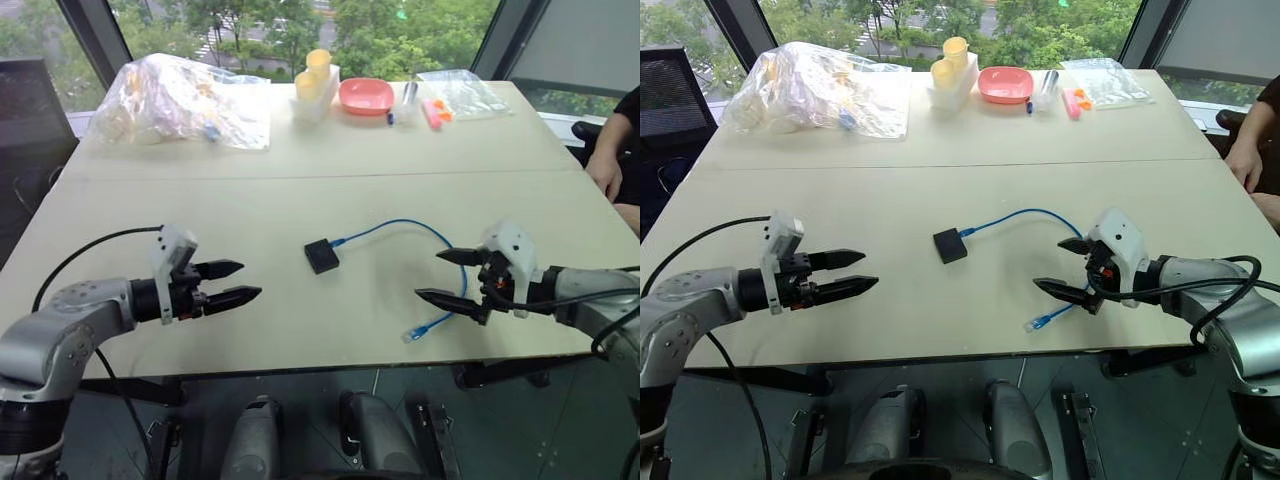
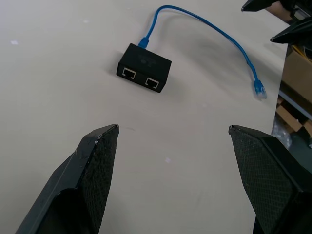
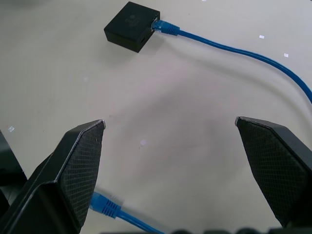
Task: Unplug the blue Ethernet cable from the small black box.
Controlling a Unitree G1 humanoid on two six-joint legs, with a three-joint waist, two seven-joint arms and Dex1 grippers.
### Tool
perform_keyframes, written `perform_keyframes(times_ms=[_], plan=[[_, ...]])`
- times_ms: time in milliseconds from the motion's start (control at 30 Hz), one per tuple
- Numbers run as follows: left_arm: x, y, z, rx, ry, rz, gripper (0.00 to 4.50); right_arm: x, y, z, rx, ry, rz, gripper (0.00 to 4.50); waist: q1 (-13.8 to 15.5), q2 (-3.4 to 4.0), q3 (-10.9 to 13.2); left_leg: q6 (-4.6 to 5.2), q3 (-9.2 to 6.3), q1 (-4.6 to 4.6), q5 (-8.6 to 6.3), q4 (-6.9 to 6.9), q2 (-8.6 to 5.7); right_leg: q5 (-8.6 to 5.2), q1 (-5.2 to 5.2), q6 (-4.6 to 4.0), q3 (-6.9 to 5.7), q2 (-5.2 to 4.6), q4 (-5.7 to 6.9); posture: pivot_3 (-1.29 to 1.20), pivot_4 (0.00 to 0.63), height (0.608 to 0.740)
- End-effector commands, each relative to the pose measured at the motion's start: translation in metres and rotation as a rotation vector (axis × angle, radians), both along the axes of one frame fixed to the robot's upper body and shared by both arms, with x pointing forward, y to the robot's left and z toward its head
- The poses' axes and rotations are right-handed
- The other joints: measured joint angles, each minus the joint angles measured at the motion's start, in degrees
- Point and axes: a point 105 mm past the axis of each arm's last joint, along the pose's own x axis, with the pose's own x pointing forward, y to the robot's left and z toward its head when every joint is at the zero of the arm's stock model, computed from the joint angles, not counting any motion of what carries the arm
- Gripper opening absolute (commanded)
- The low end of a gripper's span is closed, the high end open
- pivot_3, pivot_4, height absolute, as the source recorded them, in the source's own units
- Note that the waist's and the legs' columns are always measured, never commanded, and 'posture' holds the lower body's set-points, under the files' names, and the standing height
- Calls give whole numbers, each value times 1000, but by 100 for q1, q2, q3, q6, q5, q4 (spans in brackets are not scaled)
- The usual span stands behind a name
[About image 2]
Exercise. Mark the small brown cardboard box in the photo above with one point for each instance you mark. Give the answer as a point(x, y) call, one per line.
point(290, 117)

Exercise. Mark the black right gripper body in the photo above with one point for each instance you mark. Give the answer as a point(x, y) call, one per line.
point(302, 9)

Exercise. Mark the black ethernet splitter box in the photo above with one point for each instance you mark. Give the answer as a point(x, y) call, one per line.
point(143, 62)

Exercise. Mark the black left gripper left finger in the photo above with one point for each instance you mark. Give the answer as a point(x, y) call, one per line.
point(73, 185)

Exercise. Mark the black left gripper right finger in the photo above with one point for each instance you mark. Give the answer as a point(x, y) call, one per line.
point(273, 180)

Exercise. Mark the large brown cardboard box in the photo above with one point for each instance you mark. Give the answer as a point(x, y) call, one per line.
point(298, 70)

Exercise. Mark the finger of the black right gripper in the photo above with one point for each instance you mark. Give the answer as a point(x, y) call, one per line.
point(258, 4)
point(296, 30)

